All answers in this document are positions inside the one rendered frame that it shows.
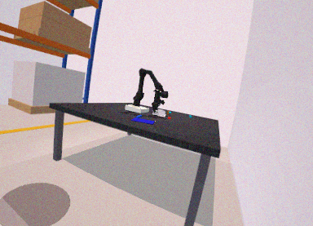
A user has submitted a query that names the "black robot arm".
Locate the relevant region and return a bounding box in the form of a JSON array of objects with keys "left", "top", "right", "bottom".
[{"left": 132, "top": 68, "right": 169, "bottom": 106}]

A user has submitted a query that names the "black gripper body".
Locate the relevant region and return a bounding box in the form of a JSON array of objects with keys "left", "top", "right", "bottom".
[{"left": 152, "top": 96, "right": 161, "bottom": 106}]

